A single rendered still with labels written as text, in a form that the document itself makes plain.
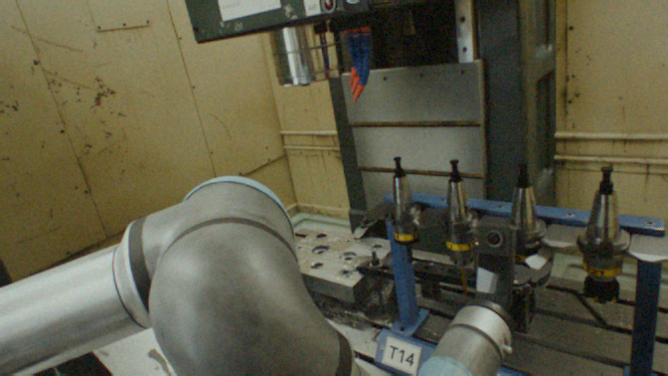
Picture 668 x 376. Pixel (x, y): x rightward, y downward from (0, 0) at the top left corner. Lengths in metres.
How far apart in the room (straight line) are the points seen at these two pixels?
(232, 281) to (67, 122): 1.55
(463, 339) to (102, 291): 0.39
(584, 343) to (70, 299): 0.90
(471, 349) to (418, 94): 0.96
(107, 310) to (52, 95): 1.41
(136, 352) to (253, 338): 1.37
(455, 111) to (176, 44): 1.22
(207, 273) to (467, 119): 1.12
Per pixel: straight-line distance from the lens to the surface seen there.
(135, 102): 1.92
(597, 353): 1.03
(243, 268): 0.30
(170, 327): 0.32
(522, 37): 1.31
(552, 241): 0.74
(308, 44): 0.97
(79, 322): 0.45
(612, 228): 0.72
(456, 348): 0.56
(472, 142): 1.37
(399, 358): 0.95
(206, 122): 2.08
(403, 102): 1.42
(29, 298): 0.47
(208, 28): 0.96
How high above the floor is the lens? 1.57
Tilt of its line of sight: 19 degrees down
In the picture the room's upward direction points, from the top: 10 degrees counter-clockwise
